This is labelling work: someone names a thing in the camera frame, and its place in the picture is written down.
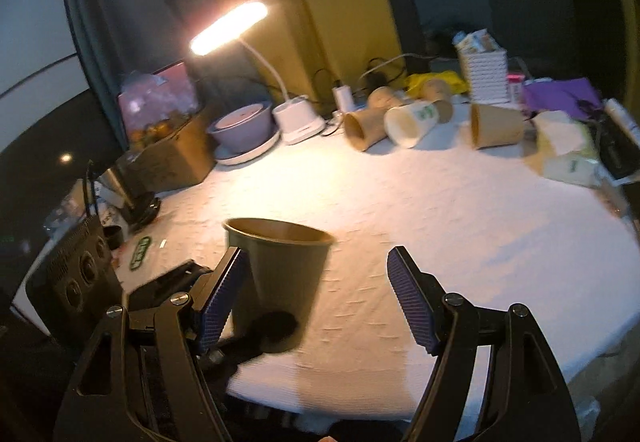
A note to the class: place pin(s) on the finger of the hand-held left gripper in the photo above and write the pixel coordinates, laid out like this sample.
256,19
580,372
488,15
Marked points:
272,332
165,282

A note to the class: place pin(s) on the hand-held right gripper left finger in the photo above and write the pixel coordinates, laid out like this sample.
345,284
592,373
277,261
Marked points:
219,307

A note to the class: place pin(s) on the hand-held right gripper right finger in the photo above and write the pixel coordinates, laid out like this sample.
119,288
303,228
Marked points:
412,307

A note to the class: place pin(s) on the brown paper cup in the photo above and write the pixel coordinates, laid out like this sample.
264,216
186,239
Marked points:
497,126
436,90
367,125
384,97
285,272

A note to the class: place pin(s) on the white paper cup green print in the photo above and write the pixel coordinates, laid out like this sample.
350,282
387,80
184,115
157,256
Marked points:
412,122

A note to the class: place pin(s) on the green sticker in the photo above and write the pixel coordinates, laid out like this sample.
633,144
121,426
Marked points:
140,252

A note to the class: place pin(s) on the white tablecloth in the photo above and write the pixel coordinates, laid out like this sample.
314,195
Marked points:
425,222

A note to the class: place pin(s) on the black stand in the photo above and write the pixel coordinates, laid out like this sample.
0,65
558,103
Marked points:
132,192

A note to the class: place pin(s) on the cardboard box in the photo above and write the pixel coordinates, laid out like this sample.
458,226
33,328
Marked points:
170,152

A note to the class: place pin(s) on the purple bowl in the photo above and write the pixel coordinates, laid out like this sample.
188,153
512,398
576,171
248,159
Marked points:
240,125

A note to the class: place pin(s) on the white desk lamp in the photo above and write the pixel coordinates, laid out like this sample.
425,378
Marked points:
299,120

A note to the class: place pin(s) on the white charger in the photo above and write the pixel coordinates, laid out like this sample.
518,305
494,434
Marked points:
343,96

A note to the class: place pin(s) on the tissue pack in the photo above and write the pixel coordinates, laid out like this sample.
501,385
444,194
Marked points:
567,147

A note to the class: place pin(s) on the yellow plastic bag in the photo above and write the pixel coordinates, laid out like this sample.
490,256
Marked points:
450,80

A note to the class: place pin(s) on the pink packet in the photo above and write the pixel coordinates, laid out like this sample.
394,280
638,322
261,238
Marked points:
515,87

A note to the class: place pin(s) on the white woven basket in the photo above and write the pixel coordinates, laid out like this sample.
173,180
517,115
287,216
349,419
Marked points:
482,72

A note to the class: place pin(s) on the purple cloth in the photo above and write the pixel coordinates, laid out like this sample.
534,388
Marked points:
560,92

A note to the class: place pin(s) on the white tube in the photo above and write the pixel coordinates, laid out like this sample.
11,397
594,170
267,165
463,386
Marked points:
622,115

